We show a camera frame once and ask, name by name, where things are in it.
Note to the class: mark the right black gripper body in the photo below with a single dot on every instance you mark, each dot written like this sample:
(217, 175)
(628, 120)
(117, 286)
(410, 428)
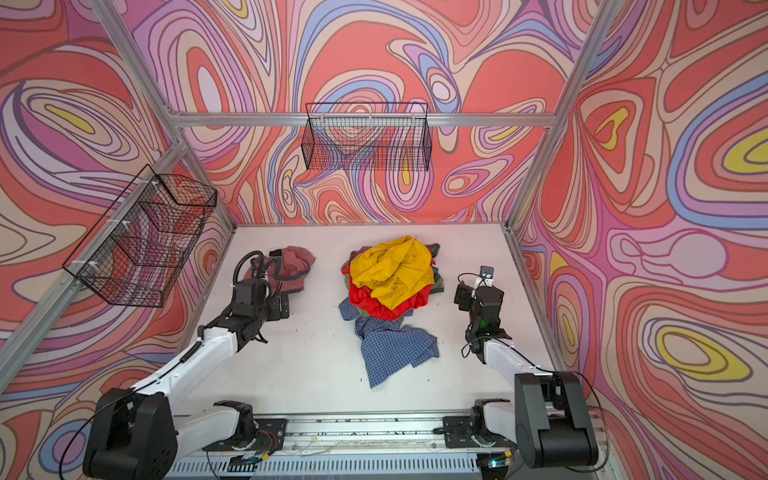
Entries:
(474, 317)

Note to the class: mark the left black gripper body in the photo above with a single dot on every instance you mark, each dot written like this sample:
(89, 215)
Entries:
(271, 310)

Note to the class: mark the maroon garment grey trim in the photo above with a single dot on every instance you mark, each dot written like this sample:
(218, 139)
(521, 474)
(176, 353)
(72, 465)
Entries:
(287, 267)

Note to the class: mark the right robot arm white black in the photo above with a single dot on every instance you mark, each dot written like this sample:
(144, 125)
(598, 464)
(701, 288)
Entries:
(547, 419)

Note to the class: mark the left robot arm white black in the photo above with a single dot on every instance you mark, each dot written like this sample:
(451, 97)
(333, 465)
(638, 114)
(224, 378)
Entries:
(136, 433)

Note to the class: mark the yellow cloth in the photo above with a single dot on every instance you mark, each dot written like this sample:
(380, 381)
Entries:
(394, 276)

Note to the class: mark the blue checkered cloth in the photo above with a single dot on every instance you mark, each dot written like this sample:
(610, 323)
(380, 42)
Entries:
(389, 346)

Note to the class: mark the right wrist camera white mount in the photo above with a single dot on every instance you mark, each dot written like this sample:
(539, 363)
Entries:
(485, 276)

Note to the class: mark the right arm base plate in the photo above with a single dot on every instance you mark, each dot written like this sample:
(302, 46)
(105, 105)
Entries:
(463, 432)

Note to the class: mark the black wire basket left wall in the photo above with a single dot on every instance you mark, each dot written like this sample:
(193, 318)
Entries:
(147, 244)

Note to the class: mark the black wire basket wall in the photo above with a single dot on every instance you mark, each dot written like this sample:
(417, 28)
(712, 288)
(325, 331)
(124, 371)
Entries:
(367, 136)
(147, 244)

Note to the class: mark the aluminium rail front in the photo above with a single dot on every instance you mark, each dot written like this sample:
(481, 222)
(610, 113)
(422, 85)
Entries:
(402, 432)

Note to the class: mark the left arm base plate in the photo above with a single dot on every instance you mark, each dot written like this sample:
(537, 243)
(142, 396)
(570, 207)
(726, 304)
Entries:
(267, 436)

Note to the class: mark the black wire basket back wall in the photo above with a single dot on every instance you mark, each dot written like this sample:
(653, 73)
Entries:
(367, 136)

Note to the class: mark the white vented cable duct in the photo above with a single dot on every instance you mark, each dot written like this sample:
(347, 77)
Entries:
(328, 466)

